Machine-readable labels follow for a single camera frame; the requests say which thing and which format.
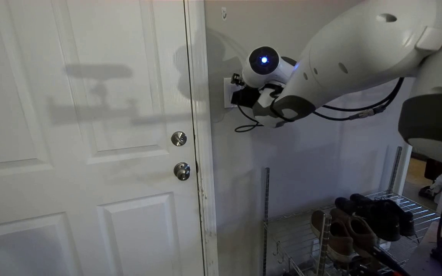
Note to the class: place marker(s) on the brown suede shoe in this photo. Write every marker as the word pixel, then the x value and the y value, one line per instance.
pixel 337 239
pixel 361 230

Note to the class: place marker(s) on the white panelled door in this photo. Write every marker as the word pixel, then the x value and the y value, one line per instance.
pixel 77 153

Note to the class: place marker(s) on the white door frame trim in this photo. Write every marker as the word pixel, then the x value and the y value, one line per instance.
pixel 206 178

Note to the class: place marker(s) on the silver deadbolt lock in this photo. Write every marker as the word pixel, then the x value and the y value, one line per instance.
pixel 179 138

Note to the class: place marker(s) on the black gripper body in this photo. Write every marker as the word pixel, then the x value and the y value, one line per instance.
pixel 245 95

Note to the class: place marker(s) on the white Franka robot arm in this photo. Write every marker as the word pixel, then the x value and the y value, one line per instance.
pixel 364 46

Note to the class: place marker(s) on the silver round door knob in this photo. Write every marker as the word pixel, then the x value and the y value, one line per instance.
pixel 182 170

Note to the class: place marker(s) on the black sneaker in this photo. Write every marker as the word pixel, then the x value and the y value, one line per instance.
pixel 345 205
pixel 384 216

